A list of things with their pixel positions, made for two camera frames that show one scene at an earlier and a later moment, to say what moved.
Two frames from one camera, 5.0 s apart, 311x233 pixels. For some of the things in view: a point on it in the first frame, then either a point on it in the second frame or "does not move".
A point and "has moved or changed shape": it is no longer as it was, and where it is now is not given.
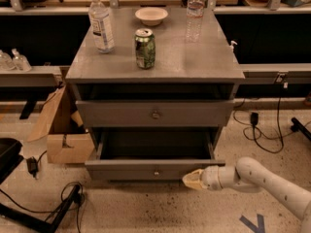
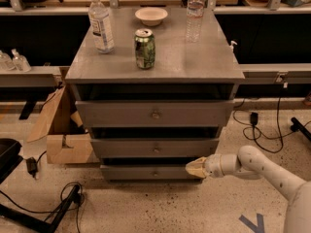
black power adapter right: [254, 117] does not move
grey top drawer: [155, 114] does not move
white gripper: [210, 178] -> [213, 166]
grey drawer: [152, 154] has moved or changed shape
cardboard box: [67, 141] does not move
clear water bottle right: [194, 15] does not move
